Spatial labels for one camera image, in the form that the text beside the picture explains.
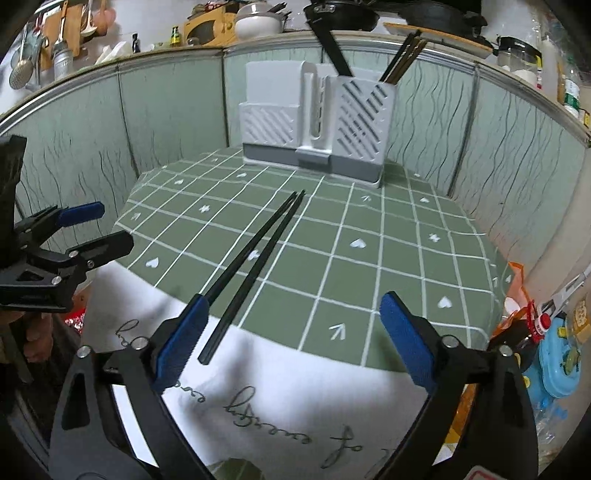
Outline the blue plastic toy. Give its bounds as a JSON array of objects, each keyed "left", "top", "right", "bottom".
[{"left": 525, "top": 318, "right": 583, "bottom": 398}]

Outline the blender jar with black lid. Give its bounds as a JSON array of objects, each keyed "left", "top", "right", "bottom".
[{"left": 497, "top": 36, "right": 542, "bottom": 71}]

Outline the person's left hand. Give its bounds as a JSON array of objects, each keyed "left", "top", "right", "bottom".
[{"left": 21, "top": 316, "right": 54, "bottom": 364}]

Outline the green label bottle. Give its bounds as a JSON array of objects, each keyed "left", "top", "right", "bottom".
[{"left": 563, "top": 59, "right": 583, "bottom": 117}]

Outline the dark oil bottle red cap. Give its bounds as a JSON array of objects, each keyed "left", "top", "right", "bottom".
[{"left": 493, "top": 313, "right": 551, "bottom": 371}]

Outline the wooden cutting board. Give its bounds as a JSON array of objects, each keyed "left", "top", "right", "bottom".
[{"left": 382, "top": 21, "right": 494, "bottom": 59}]

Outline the white cooking pot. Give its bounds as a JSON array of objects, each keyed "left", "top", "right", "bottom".
[{"left": 233, "top": 2, "right": 284, "bottom": 40}]

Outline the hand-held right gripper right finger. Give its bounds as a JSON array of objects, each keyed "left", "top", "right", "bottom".
[{"left": 374, "top": 290, "right": 541, "bottom": 480}]

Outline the green checked tablecloth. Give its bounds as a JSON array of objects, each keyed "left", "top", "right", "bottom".
[{"left": 82, "top": 147, "right": 519, "bottom": 480}]

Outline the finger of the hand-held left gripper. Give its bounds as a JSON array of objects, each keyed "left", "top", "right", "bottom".
[
  {"left": 31, "top": 230, "right": 135, "bottom": 283},
  {"left": 16, "top": 202, "right": 105, "bottom": 250}
]

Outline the metal cup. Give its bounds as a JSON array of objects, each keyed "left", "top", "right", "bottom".
[{"left": 52, "top": 41, "right": 75, "bottom": 80}]

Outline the black frying pan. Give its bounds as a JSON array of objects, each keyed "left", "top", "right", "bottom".
[{"left": 303, "top": 0, "right": 380, "bottom": 31}]

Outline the white slotted utensil holder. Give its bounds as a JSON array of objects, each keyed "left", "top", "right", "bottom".
[{"left": 239, "top": 60, "right": 399, "bottom": 189}]

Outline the black cast iron pan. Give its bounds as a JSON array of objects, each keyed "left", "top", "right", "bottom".
[{"left": 398, "top": 4, "right": 489, "bottom": 41}]

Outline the white plastic clip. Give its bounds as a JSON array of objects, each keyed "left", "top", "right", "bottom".
[{"left": 539, "top": 271, "right": 591, "bottom": 315}]

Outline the clear jar yellow lid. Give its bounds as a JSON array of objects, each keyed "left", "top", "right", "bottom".
[{"left": 562, "top": 294, "right": 591, "bottom": 334}]

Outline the hanging wooden board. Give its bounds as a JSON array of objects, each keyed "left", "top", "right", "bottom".
[{"left": 39, "top": 4, "right": 85, "bottom": 71}]

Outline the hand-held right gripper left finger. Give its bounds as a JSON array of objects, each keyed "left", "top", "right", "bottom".
[{"left": 48, "top": 294, "right": 216, "bottom": 480}]

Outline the light wooden cutout board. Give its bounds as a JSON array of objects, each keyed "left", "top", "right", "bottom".
[{"left": 184, "top": 11, "right": 237, "bottom": 48}]

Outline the red patterned packet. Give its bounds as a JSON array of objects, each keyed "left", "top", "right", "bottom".
[{"left": 64, "top": 306, "right": 89, "bottom": 336}]

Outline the metal strainer ladle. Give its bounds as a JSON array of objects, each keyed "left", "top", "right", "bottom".
[{"left": 8, "top": 28, "right": 37, "bottom": 92}]

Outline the wooden spoon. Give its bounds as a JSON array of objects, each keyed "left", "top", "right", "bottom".
[{"left": 80, "top": 0, "right": 99, "bottom": 38}]

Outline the orange plastic bag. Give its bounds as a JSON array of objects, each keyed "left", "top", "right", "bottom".
[{"left": 500, "top": 261, "right": 533, "bottom": 325}]

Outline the white plastic bottle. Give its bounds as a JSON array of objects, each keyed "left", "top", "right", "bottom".
[{"left": 542, "top": 34, "right": 563, "bottom": 103}]

